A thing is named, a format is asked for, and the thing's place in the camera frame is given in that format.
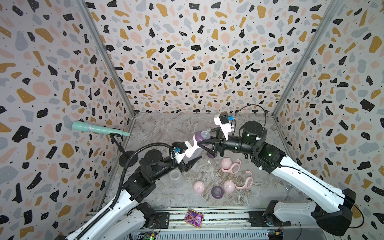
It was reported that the pink bottle handle ring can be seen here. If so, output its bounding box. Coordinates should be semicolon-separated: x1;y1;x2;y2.
183;134;200;159

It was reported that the purple bottle collar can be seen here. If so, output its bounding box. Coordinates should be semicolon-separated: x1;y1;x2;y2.
207;151;217;159
195;129;211;142
211;186;224;199

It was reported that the small clear baby bottle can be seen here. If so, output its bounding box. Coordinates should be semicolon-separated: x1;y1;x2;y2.
170;170;184;189

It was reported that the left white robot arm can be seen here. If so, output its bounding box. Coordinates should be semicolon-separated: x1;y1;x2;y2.
66;149;202;240

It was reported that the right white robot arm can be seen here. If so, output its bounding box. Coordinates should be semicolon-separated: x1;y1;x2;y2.
197;121;356;237

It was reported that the pink bottle cap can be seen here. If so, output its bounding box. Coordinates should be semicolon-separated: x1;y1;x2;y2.
223;180;236;194
193;181;206;196

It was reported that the clear silicone nipple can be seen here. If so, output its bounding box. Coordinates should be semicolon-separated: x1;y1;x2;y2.
213;177;221;185

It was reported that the black microphone stand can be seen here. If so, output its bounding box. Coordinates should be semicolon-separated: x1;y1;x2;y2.
109;133;138;168

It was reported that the colourful holographic card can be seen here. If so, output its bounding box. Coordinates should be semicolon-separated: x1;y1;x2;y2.
184;209;204;229

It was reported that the mint green microphone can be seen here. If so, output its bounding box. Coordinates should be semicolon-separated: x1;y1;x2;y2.
72;121;131;137

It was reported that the black corrugated cable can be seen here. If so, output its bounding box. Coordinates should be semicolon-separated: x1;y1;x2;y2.
74;142;176;240

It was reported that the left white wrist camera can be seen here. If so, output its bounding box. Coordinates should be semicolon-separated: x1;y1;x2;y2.
172;141;192;164

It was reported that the right thin black cable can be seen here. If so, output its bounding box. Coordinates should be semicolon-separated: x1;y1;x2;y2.
232;104;268;136

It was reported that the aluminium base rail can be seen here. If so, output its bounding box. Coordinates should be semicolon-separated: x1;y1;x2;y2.
119;206;319;240

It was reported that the left corner aluminium post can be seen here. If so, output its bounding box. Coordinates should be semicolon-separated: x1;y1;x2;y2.
74;0;136;118

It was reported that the corner aluminium post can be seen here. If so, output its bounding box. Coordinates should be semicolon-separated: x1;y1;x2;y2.
271;0;344;118
74;0;136;118

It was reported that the right corner aluminium post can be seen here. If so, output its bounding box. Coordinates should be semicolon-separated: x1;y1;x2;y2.
271;0;344;118

